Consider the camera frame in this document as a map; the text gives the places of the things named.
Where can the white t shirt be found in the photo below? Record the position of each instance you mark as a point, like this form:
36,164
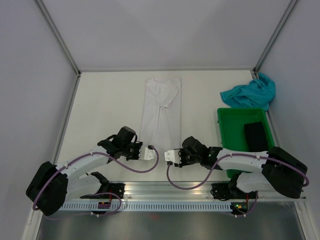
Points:
162,114

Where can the black rolled t shirt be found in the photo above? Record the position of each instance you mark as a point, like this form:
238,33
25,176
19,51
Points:
255,137

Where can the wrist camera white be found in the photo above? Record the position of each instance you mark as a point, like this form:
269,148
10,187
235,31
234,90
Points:
172,157
146,153

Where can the white slotted cable duct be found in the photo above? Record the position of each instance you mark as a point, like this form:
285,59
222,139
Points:
145,206

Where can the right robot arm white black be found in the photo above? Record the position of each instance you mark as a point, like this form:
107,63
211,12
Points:
274,169

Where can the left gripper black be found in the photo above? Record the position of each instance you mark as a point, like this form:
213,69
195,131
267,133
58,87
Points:
138,145

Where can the teal t shirt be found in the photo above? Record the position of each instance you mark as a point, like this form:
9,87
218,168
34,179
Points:
258,93

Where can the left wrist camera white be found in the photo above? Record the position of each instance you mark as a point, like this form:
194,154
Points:
146,153

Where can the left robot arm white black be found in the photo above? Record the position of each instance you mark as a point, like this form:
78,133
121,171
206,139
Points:
55,184

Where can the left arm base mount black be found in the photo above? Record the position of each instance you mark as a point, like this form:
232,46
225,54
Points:
115,188

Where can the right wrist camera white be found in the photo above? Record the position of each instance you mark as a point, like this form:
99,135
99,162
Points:
172,157

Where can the green plastic bin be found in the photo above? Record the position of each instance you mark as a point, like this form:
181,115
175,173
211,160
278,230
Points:
232,123

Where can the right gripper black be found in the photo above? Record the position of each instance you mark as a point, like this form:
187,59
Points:
183,163

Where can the left aluminium frame post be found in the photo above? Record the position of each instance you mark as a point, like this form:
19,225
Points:
57,35

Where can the right aluminium frame post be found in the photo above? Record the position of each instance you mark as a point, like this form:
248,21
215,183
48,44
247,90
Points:
274,37

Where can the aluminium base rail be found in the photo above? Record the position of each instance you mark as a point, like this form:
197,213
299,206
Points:
156,191

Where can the aluminium frame post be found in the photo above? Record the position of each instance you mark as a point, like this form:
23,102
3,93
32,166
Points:
274,37
57,35

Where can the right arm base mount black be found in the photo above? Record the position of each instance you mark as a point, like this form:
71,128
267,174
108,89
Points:
223,191

